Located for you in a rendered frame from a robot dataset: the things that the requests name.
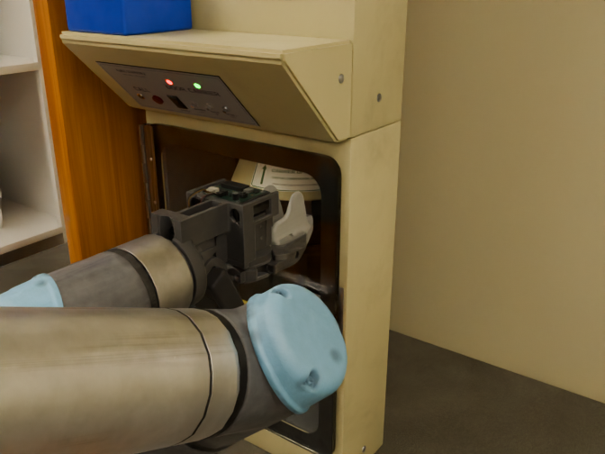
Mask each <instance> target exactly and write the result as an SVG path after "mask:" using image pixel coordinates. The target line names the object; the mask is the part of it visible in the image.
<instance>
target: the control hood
mask: <svg viewBox="0 0 605 454"><path fill-rule="evenodd" d="M59 37H60V38H61V39H62V43H63V44H64V45H65V46H67V47H68V48H69V49H70V50H71V51H72V52H73V53H74V54H75V55H76V56H77V57H78V58H79V59H80V60H81V61H82V62H84V63H85V64H86V65H87V66H88V67H89V68H90V69H91V70H92V71H93V72H94V73H95V74H96V75H97V76H98V77H99V78H101V79H102V80H103V81H104V82H105V84H106V85H108V86H109V87H110V88H111V89H112V90H113V91H114V93H115V94H116V95H118V96H119V97H120V98H121V99H122V100H123V101H124V102H125V103H126V104H127V105H128V106H131V107H134V108H139V109H144V110H150V111H155V112H161V113H165V114H175V115H181V116H185V117H191V118H196V119H202V120H206V121H212V122H217V123H227V124H232V125H238V126H243V127H248V128H253V129H259V130H264V131H269V132H279V133H284V134H289V135H294V136H300V137H305V138H310V139H315V140H321V141H330V142H336V143H338V142H341V141H345V140H347V139H348V137H350V106H351V73H352V43H350V40H337V39H324V38H312V37H298V36H285V35H272V34H259V33H246V32H221V31H208V30H195V29H190V30H184V31H174V32H157V33H147V34H138V35H128V36H123V35H112V34H101V33H91V32H72V31H65V32H62V34H60V35H59ZM96 61H101V62H108V63H115V64H123V65H131V66H138V67H146V68H160V69H167V70H175V71H183V72H190V73H197V74H205V75H213V76H219V77H220V78H221V79H222V81H223V82H224V83H225V84H226V85H227V87H228V88H229V89H230V91H231V92H232V93H233V94H234V95H235V96H236V97H237V98H238V99H239V101H240V102H241V103H242V104H243V106H244V107H245V108H246V109H247V110H248V112H249V113H250V114H251V116H252V117H253V118H254V119H255V120H256V122H257V123H258V124H259V126H255V125H249V124H245V123H235V122H229V121H223V120H218V119H213V118H208V117H202V116H197V115H191V114H186V113H176V112H170V111H166V110H160V109H155V108H149V107H144V106H140V105H139V104H138V103H137V102H136V101H135V100H134V99H133V98H132V97H131V96H130V95H129V94H128V93H127V92H126V91H125V90H124V89H123V88H122V87H121V86H120V85H119V84H118V83H117V82H116V81H115V80H114V79H113V78H112V77H110V76H109V75H108V74H107V73H106V72H105V71H104V70H103V69H102V68H101V67H100V66H99V65H98V64H97V63H96Z"/></svg>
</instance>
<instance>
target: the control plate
mask: <svg viewBox="0 0 605 454"><path fill-rule="evenodd" d="M96 63H97V64H98V65H99V66H100V67H101V68H102V69H103V70H104V71H105V72H106V73H107V74H108V75H109V76H110V77H112V78H113V79H114V80H115V81H116V82H117V83H118V84H119V85H120V86H121V87H122V88H123V89H124V90H125V91H126V92H127V93H128V94H129V95H130V96H131V97H132V98H133V99H134V100H135V101H136V102H137V103H138V104H139V105H140V106H144V107H149V108H155V109H160V110H166V111H170V112H176V113H181V114H191V115H197V116H202V117H208V118H213V119H218V120H223V121H229V122H235V123H245V124H249V125H255V126H259V124H258V123H257V122H256V120H255V119H254V118H253V117H252V116H251V114H250V113H249V112H248V110H247V109H246V108H245V107H244V106H243V104H242V103H241V102H240V101H239V99H238V98H237V97H236V96H235V95H234V94H233V93H232V92H231V91H230V89H229V88H228V87H227V85H226V84H225V83H224V82H223V81H222V79H221V78H220V77H219V76H213V75H205V74H197V73H190V72H183V71H175V70H167V69H160V68H146V67H138V66H131V65H123V64H115V63H108V62H101V61H96ZM166 78H167V79H169V80H171V81H172V82H173V83H174V85H169V84H168V83H167V82H166V81H165V79H166ZM193 82H195V83H197V84H199V85H200V86H201V87H202V89H199V88H196V87H195V86H194V85H193ZM137 94H141V95H143V96H144V97H145V99H141V98H140V97H138V96H137ZM154 95H156V96H158V97H160V98H161V99H162V100H163V101H164V103H163V104H158V103H156V102H155V101H154V100H153V99H152V96H154ZM167 95H173V96H177V97H178V99H179V100H180V101H181V102H182V103H183V104H184V105H185V106H186V107H187V108H188V109H183V108H178V107H177V106H176V105H175V104H174V103H173V102H172V101H171V100H170V99H169V98H168V97H167ZM192 101H193V102H195V103H197V104H198V106H195V107H194V108H192V107H191V103H190V102H192ZM206 104H210V105H211V106H212V107H213V109H210V111H208V110H207V109H206V108H207V106H206ZM223 106H225V107H228V108H229V109H230V111H229V112H227V113H224V112H223V109H222V107H223Z"/></svg>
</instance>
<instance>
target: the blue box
mask: <svg viewBox="0 0 605 454"><path fill-rule="evenodd" d="M65 6H66V14H67V21H68V29H69V30H70V31H72V32H91V33H101V34H112V35H123V36H128V35H138V34H147V33H157V32H174V31H184V30H190V29H192V13H191V0H65Z"/></svg>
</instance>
